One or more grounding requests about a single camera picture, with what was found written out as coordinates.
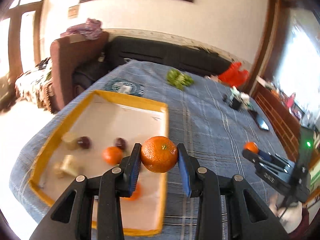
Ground orange tangerine with leaf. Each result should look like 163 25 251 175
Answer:
101 146 123 165

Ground gloved right hand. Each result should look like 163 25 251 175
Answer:
269 194 302 233

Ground orange tangerine near tray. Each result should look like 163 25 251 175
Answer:
244 141 259 154

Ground orange tangerine in tray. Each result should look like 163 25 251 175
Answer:
124 182 142 201

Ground black smartphone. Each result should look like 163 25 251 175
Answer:
248 110 270 131

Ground brown wooden cabinet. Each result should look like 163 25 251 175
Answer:
245 0 319 161

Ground dark red plum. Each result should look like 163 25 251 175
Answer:
114 137 127 151
76 136 91 150

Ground yellow cardboard tray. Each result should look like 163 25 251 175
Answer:
29 90 169 236

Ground blue plaid tablecloth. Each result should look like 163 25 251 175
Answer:
9 60 286 239

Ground small black box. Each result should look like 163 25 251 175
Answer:
222 94 242 111

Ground red plastic bag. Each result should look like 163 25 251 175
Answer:
218 62 249 88

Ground green lettuce leaves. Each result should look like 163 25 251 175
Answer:
167 69 194 90

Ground black sofa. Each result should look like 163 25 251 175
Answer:
107 35 232 77

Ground patterned blanket chair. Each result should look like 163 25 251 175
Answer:
15 57 55 113

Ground brown armchair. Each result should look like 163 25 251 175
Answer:
50 31 109 111

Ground purple cloth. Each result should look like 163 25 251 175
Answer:
60 18 103 40

